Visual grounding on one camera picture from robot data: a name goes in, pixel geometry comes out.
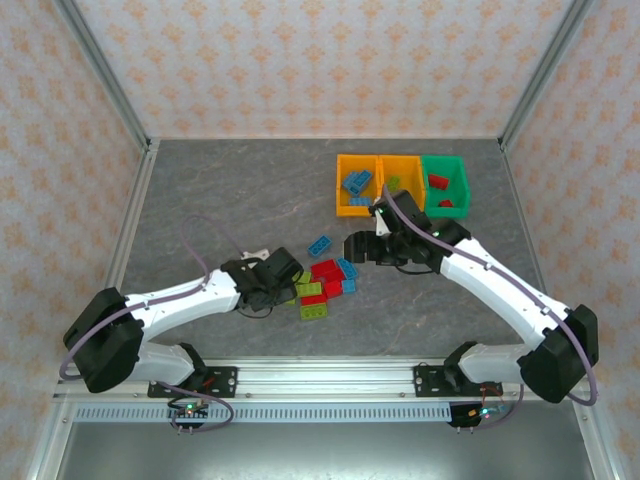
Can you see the small red lego brick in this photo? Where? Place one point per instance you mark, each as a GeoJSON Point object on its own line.
{"type": "Point", "coordinates": [446, 203]}

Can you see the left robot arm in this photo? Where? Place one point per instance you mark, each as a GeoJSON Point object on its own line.
{"type": "Point", "coordinates": [190, 305]}

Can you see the small blue lego brick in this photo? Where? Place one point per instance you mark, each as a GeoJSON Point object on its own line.
{"type": "Point", "coordinates": [349, 286]}

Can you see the orange plastic bin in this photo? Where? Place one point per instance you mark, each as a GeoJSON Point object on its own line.
{"type": "Point", "coordinates": [405, 172]}
{"type": "Point", "coordinates": [345, 205]}

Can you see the green plastic bin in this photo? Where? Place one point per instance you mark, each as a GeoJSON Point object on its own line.
{"type": "Point", "coordinates": [457, 195]}

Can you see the small circuit board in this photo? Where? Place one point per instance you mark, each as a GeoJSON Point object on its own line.
{"type": "Point", "coordinates": [190, 412]}
{"type": "Point", "coordinates": [472, 414]}

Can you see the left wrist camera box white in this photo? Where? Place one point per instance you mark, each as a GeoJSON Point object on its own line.
{"type": "Point", "coordinates": [255, 254]}

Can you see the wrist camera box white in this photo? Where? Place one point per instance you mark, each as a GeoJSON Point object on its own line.
{"type": "Point", "coordinates": [255, 254]}
{"type": "Point", "coordinates": [381, 226]}

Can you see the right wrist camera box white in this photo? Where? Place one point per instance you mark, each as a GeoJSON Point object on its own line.
{"type": "Point", "coordinates": [381, 226]}

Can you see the wide aluminium mounting rail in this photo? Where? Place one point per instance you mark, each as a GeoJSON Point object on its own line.
{"type": "Point", "coordinates": [325, 380]}

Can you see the aluminium side rail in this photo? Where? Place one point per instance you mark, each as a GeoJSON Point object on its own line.
{"type": "Point", "coordinates": [139, 190]}
{"type": "Point", "coordinates": [516, 190]}

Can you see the aluminium frame post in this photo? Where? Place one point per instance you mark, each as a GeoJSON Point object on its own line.
{"type": "Point", "coordinates": [539, 80]}
{"type": "Point", "coordinates": [111, 80]}

